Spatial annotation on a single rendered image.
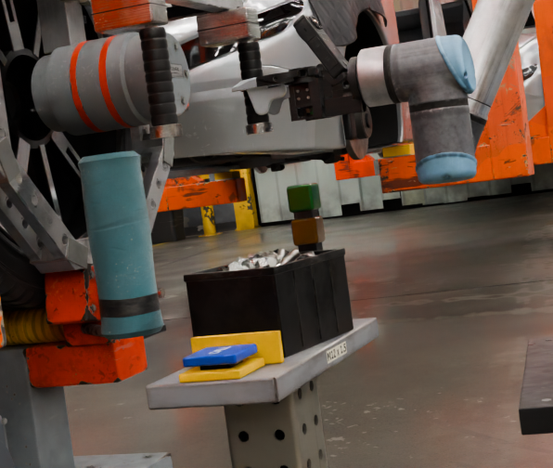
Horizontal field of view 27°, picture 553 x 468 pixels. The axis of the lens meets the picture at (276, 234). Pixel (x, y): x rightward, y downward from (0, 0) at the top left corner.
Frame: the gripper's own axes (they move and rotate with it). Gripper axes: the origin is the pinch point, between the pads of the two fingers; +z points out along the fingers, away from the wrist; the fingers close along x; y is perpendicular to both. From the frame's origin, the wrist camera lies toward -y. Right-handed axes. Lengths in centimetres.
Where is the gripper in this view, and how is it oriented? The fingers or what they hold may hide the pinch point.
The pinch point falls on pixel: (243, 84)
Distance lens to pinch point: 190.1
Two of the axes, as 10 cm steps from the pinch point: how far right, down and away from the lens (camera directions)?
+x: 3.6, -1.0, 9.3
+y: 1.3, 9.9, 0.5
